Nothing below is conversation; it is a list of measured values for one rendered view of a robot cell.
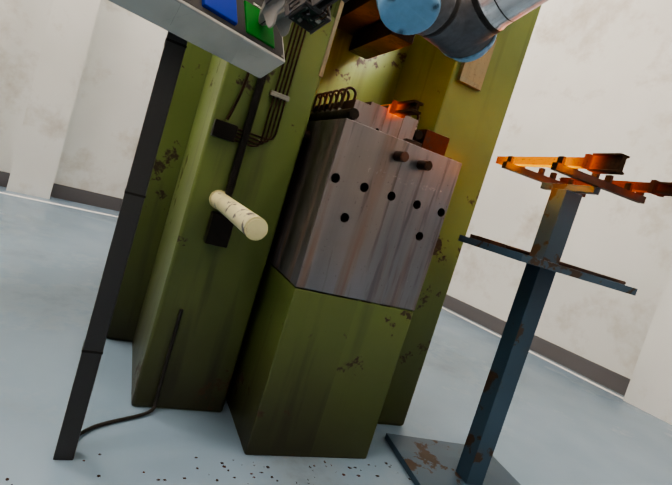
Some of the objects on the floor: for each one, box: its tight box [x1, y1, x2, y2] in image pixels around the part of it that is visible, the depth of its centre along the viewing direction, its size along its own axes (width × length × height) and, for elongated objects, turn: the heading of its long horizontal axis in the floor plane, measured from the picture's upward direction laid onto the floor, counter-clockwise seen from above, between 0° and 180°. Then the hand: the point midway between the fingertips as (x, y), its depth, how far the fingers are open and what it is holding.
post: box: [53, 31, 188, 460], centre depth 99 cm, size 4×4×108 cm
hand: (264, 17), depth 94 cm, fingers closed
